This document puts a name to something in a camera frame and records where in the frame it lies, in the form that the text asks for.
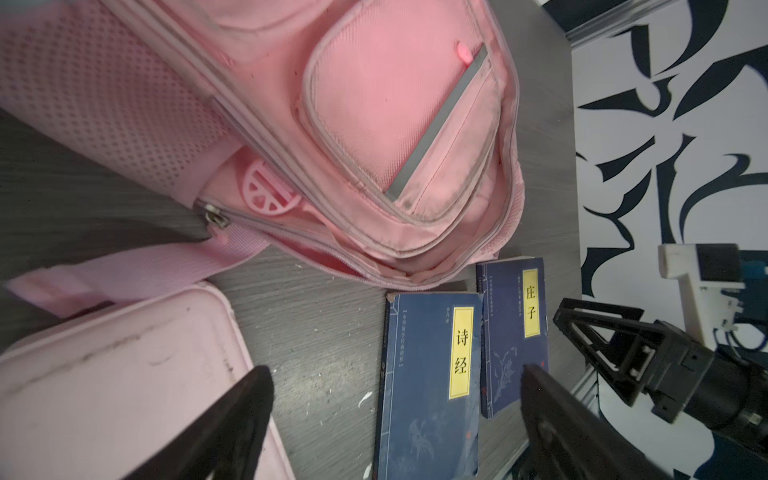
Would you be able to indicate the pink student backpack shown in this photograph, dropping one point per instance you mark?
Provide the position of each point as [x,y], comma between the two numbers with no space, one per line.
[373,139]

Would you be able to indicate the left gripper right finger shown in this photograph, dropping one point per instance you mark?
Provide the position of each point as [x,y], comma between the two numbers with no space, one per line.
[568,441]

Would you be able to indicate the purple book yellow label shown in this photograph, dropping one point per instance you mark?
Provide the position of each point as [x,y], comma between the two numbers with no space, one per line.
[514,329]

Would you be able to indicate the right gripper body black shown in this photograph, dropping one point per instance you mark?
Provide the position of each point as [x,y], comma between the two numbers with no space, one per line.
[723,392]

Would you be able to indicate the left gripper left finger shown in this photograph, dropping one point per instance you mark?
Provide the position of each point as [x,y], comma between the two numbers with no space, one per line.
[225,441]

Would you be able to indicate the pink pencil case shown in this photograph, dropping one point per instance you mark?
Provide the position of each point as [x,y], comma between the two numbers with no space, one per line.
[94,397]

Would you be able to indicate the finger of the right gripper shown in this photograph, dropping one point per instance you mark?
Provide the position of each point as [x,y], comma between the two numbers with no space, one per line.
[621,360]
[605,328]

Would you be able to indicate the blue book yellow label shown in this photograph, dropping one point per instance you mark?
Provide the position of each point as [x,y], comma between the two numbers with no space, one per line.
[429,398]

